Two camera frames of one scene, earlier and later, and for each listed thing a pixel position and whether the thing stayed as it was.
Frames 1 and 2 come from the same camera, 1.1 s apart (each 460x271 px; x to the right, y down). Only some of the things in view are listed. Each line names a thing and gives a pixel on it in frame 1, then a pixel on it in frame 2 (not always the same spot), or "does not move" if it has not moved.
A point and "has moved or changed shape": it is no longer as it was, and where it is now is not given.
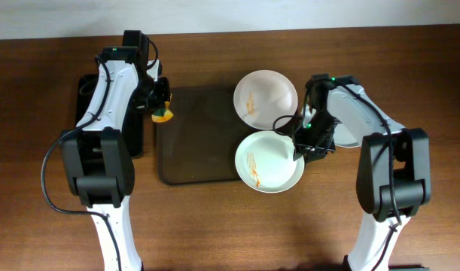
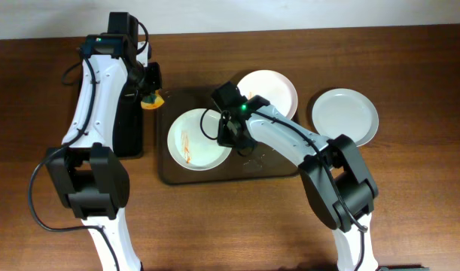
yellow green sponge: (162, 114) has moved or changed shape
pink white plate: (265, 99) does not move
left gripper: (160, 100) -> (153, 79)
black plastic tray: (133, 122) does not move
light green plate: (264, 161) -> (193, 139)
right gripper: (312, 149) -> (230, 132)
